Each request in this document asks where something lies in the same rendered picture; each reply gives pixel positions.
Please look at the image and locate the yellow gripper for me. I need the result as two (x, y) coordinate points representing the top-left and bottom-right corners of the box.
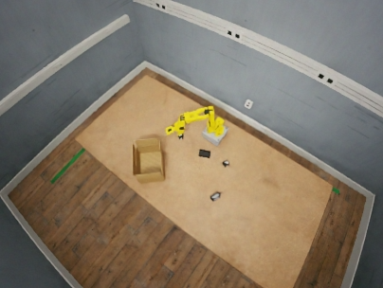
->
(165, 122), (184, 135)

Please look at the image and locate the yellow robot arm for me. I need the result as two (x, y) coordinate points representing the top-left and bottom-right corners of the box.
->
(177, 106), (225, 137)

